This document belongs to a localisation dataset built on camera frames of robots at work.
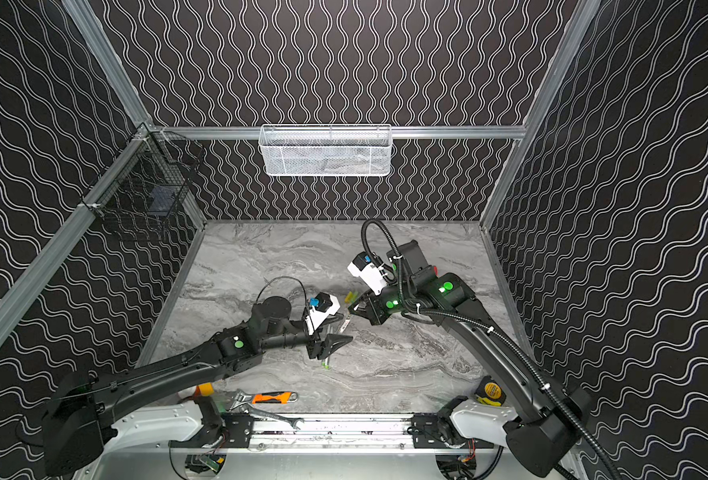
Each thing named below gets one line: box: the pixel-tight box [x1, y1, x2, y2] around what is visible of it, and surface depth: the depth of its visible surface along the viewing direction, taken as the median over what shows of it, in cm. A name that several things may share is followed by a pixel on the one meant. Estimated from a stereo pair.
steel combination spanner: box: [239, 405, 305, 430], surface depth 79 cm
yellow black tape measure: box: [475, 375, 507, 406], surface depth 79 cm
